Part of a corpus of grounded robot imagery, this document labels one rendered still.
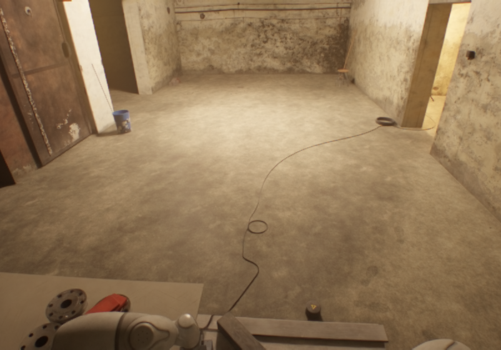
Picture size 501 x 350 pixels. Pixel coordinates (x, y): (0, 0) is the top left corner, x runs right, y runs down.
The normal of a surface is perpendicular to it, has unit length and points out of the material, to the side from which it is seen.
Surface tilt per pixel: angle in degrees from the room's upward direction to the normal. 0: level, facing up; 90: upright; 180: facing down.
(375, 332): 0
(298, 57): 90
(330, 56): 90
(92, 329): 12
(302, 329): 0
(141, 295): 0
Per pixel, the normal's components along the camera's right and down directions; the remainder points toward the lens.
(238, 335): -0.02, -0.87
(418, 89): -0.08, 0.49
